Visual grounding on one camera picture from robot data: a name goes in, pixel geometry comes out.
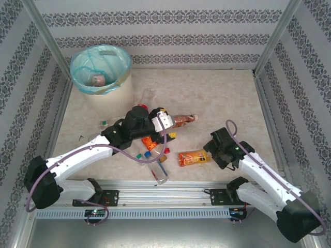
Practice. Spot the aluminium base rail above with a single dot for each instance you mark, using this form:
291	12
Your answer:
165	192

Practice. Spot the orange label juice bottle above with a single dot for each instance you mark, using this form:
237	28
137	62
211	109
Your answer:
149	143

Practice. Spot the cream waste bin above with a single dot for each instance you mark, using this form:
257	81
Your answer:
113	103

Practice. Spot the bin with blue liner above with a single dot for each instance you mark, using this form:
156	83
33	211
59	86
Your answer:
82	59

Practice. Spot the brown label drink bottle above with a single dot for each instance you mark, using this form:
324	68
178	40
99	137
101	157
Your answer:
181	120

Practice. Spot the squat clear bottle green cap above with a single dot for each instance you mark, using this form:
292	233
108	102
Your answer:
104	123

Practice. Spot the orange soda bottle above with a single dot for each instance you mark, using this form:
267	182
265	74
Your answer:
192	158

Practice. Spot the left controller board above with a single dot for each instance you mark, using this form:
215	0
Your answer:
95	213

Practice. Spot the clear bottle pink label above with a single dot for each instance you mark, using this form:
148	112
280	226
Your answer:
167	150

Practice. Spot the controller board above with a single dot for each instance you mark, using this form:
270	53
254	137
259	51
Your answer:
236	212
95	213

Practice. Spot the aluminium frame post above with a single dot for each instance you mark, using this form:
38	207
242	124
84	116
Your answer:
279	33
44	33

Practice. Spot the right controller board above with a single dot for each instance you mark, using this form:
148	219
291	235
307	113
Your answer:
236	212

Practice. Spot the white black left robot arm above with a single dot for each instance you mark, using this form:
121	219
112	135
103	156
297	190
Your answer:
77	157

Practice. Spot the clear cola bottle red label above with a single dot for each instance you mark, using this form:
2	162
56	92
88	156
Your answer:
147	95

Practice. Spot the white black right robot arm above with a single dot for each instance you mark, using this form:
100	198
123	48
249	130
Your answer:
266	175

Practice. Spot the clear bottle blue cap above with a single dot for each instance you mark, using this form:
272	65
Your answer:
159	171

